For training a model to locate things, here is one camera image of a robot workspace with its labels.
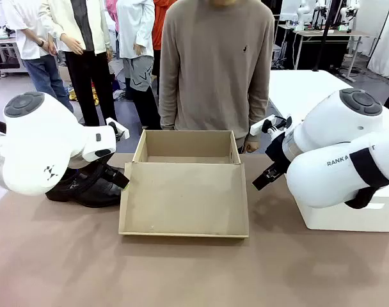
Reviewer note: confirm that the person's left forearm beige sleeve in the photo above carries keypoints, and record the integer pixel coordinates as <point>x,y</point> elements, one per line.
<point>260,105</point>

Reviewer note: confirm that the white plastic storage bin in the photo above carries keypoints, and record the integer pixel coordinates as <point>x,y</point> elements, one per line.
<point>341,217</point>

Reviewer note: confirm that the pile of clothes on floor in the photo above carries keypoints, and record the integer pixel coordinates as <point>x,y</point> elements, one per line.
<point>117,94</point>

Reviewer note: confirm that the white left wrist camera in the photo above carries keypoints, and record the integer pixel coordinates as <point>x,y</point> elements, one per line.
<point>119,129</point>

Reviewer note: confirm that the person's left hand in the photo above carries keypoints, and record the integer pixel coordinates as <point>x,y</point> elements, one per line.
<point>252,147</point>

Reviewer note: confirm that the white background workbench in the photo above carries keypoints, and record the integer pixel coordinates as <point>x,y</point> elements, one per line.
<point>2,51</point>

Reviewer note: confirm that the bystander in orange top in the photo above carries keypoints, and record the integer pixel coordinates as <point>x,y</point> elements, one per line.
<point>158,22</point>

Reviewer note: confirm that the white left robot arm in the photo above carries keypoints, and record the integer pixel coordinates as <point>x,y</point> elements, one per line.
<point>37,144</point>

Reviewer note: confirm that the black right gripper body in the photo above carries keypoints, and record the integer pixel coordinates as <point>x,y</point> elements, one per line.
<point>279,150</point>

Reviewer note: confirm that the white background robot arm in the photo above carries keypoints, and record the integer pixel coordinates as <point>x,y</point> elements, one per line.
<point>349,14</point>
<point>301,16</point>

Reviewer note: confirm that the bystander white jacket black trousers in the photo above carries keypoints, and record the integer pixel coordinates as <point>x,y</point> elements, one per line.
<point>85,64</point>

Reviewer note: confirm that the background table with robots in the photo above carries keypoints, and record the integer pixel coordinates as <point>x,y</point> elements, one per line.
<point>329,33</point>

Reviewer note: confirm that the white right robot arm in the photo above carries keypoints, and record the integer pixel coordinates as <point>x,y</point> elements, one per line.
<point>335,134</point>

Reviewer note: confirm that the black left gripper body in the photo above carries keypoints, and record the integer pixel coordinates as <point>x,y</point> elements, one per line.
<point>103,171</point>

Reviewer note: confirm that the black leather buckle shoe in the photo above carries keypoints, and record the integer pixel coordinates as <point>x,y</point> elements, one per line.
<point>95,195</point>

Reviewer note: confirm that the brown cardboard shoe box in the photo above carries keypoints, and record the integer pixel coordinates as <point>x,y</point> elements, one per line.
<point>185,198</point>

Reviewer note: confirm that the person in beige sweater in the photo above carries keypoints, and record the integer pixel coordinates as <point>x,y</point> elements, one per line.
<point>217,64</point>

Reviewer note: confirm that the bystander white shirt blue jeans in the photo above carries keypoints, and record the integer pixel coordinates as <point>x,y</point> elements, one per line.
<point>34,38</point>

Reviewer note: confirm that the white hanging cloth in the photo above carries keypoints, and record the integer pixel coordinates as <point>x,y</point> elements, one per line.
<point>386,38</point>

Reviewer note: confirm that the person's right forearm beige sleeve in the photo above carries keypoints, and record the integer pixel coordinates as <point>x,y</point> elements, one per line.
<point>167,105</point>

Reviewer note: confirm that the black stand pole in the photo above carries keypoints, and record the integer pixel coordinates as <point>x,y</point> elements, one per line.
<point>325,32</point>

